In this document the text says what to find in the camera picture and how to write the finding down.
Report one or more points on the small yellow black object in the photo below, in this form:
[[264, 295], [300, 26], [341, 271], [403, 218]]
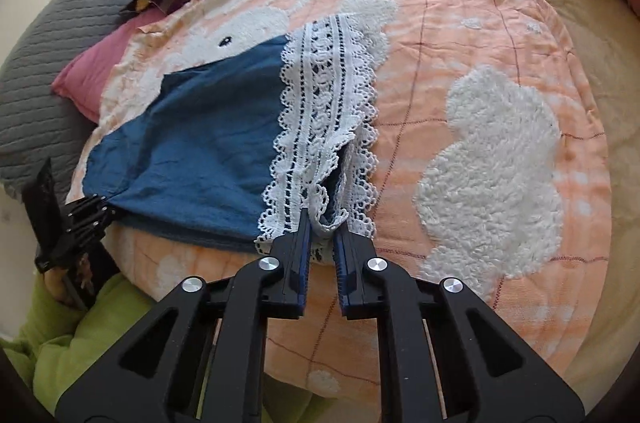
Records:
[[136, 3]]

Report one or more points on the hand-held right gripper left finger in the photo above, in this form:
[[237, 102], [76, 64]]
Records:
[[301, 263]]

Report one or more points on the cream bed sheet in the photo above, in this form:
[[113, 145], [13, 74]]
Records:
[[602, 78]]

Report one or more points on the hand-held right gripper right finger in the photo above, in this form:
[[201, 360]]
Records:
[[341, 268]]

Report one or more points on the blue pants with lace trim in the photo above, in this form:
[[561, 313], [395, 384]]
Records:
[[200, 138]]

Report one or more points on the person's green clothing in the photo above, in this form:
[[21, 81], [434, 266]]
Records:
[[65, 353]]

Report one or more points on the orange printed blanket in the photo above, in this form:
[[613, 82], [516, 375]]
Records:
[[450, 28]]

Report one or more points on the grey quilted pillow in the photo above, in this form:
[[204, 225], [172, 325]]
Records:
[[50, 43]]

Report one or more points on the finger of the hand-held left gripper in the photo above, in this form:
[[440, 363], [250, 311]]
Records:
[[87, 233], [87, 207]]

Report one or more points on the pink pillow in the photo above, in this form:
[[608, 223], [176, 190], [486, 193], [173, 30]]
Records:
[[85, 73]]

